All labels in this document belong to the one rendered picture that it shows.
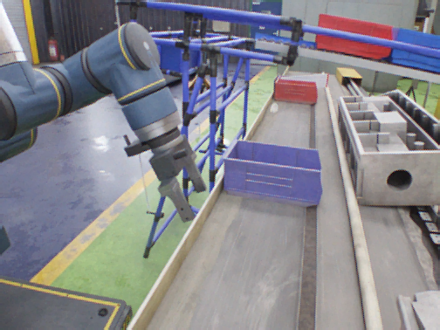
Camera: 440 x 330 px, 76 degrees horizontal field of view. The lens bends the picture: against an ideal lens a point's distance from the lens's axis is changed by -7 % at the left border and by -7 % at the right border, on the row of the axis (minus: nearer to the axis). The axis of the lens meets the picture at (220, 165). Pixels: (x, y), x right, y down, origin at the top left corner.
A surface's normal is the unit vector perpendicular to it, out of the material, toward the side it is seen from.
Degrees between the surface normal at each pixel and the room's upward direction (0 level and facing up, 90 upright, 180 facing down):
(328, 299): 0
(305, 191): 92
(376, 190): 90
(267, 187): 92
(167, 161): 88
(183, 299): 1
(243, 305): 0
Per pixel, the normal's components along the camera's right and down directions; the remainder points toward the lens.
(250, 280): 0.02, -0.90
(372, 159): -0.27, 0.41
